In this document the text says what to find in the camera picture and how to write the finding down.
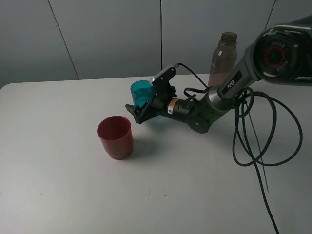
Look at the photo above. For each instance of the red plastic cup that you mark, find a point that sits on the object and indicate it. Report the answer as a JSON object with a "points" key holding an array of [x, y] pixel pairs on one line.
{"points": [[116, 137]]}

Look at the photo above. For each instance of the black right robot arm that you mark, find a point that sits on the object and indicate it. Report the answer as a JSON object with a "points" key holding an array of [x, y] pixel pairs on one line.
{"points": [[281, 54]]}

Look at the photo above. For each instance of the teal transparent plastic cup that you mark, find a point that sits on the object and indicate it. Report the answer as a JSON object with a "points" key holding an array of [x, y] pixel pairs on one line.
{"points": [[142, 91]]}

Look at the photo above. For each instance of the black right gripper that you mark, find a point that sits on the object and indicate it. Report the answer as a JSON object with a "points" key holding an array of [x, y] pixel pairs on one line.
{"points": [[165, 103]]}

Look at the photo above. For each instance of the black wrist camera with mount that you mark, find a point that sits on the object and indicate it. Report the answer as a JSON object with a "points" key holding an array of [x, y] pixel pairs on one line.
{"points": [[164, 76]]}

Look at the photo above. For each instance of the brown transparent plastic bottle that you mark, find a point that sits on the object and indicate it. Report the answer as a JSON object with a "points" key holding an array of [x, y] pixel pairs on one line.
{"points": [[224, 59]]}

